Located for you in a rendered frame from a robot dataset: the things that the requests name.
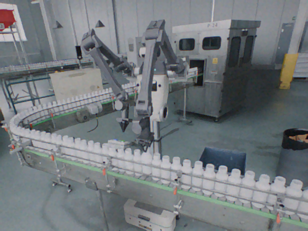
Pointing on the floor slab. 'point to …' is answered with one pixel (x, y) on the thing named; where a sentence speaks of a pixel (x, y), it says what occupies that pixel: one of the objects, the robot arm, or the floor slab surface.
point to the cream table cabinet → (76, 83)
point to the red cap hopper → (7, 20)
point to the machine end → (216, 64)
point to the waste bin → (293, 157)
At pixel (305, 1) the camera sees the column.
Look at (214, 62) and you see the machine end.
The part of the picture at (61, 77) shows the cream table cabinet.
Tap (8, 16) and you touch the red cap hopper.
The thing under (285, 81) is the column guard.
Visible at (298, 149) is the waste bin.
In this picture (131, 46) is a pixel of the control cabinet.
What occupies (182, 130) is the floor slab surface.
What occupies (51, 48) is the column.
